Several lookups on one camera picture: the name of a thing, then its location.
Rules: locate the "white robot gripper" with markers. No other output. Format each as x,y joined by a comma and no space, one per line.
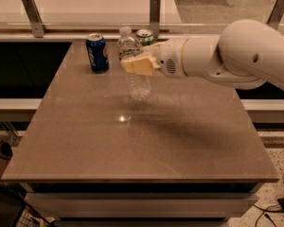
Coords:
168,58

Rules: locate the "clear plastic water bottle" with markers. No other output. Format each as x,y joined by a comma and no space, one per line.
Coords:
128,45

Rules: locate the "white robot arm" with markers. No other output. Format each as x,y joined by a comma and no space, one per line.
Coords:
244,56

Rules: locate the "green soda can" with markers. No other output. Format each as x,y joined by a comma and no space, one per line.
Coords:
145,36

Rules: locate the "blue Pepsi soda can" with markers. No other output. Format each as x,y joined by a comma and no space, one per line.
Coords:
97,53

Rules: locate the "white drawer front under table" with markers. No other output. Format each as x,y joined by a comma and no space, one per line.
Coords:
145,205

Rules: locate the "brown cylindrical container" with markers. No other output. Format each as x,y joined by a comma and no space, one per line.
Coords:
0,160

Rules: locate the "middle metal railing bracket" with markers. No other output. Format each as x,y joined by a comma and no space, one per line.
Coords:
155,6

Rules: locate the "metal railing bracket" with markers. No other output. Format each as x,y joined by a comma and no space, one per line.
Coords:
33,15
276,14
155,6

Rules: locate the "left metal railing bracket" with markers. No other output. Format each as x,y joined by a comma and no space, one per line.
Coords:
33,15

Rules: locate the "right metal railing bracket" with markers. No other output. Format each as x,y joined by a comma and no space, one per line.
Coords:
276,14

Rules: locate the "black wire basket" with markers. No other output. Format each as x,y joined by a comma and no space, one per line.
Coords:
13,203

